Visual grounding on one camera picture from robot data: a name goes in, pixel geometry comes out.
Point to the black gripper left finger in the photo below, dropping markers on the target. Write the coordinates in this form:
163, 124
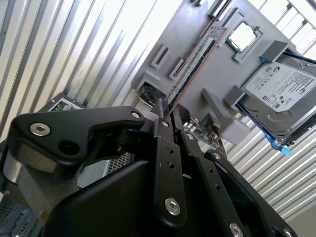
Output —
74, 123

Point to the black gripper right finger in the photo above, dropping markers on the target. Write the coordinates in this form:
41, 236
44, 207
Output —
197, 158

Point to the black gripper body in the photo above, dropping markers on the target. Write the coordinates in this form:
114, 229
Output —
111, 202

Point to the RAM stick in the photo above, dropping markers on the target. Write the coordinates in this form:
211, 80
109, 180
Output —
197, 64

